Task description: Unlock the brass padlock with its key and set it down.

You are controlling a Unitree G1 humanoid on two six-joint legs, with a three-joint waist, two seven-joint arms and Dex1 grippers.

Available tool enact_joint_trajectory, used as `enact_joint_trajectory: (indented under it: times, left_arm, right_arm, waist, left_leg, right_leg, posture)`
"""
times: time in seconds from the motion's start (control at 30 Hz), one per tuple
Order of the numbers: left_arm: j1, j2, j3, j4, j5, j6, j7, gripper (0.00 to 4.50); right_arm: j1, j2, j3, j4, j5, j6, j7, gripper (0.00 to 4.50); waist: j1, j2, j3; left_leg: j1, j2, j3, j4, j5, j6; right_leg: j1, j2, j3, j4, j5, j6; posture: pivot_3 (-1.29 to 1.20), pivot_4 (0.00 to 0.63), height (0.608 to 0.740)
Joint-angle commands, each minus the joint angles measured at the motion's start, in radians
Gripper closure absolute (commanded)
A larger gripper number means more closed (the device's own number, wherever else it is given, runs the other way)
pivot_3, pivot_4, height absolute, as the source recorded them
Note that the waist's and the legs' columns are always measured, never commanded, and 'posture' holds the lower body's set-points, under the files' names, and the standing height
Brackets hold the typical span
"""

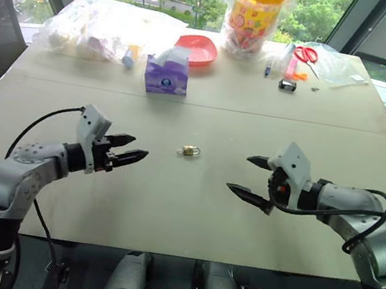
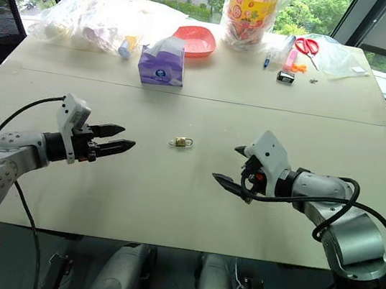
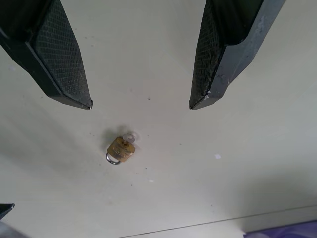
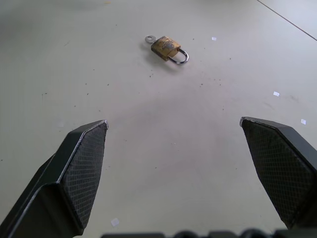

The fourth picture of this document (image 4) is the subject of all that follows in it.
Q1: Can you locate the brass padlock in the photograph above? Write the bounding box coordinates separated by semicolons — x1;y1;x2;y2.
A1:
151;36;190;66

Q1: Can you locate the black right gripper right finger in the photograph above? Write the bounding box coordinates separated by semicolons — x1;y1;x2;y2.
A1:
239;117;317;230

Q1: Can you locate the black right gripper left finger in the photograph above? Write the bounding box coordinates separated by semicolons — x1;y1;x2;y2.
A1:
0;119;109;238

